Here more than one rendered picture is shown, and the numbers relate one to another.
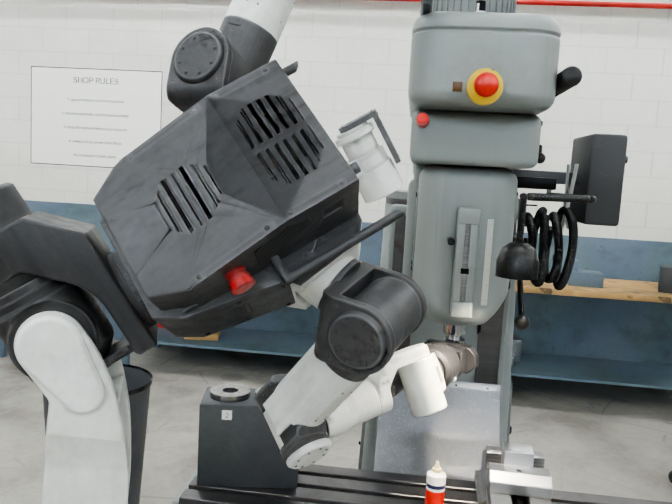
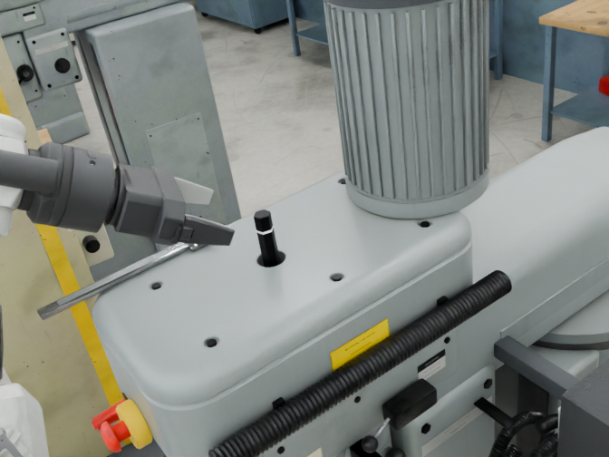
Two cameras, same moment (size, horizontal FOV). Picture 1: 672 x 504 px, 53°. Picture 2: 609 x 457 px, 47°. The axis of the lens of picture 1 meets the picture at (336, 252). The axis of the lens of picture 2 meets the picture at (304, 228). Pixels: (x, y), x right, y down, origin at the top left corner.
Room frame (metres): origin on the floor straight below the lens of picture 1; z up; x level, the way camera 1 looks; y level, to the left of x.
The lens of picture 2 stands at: (0.98, -0.89, 2.40)
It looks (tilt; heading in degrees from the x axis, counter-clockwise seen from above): 32 degrees down; 53
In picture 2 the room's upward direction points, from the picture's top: 10 degrees counter-clockwise
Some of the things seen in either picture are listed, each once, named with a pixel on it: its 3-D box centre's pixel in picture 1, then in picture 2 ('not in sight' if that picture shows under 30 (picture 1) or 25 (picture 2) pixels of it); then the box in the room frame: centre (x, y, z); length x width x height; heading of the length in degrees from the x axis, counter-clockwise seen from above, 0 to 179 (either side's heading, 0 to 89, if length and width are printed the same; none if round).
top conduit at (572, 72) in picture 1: (545, 92); (373, 361); (1.40, -0.41, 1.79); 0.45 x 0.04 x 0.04; 174
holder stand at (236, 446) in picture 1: (250, 433); not in sight; (1.45, 0.17, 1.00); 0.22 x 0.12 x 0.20; 94
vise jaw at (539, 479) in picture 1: (519, 480); not in sight; (1.31, -0.40, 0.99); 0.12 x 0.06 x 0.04; 81
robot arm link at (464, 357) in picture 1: (440, 362); not in sight; (1.30, -0.22, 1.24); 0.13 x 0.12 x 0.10; 65
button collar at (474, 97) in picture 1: (484, 87); (133, 423); (1.16, -0.24, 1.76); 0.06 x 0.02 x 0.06; 84
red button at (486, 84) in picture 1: (486, 85); (116, 433); (1.13, -0.23, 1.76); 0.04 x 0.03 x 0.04; 84
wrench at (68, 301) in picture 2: (425, 14); (130, 271); (1.25, -0.14, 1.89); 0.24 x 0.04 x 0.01; 174
